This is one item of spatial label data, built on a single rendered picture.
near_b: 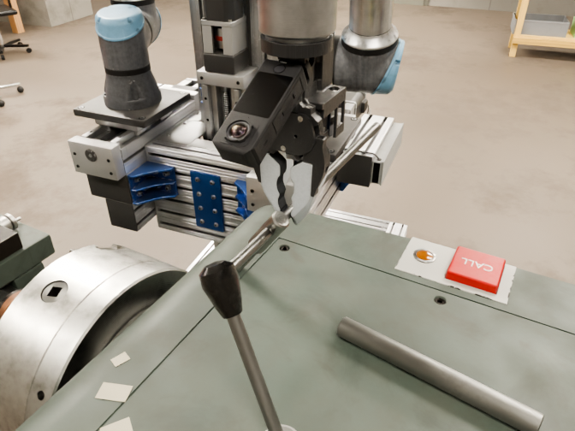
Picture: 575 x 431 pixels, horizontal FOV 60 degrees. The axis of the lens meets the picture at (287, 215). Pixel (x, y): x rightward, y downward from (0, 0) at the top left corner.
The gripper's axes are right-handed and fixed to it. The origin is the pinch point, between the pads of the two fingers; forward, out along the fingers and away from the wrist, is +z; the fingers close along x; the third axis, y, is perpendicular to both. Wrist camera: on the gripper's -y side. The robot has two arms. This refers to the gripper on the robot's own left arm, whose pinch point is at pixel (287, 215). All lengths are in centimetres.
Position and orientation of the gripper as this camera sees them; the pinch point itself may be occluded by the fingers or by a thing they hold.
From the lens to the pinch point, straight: 58.6
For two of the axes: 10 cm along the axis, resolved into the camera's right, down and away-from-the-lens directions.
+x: -8.8, -2.6, 4.0
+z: 0.1, 8.3, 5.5
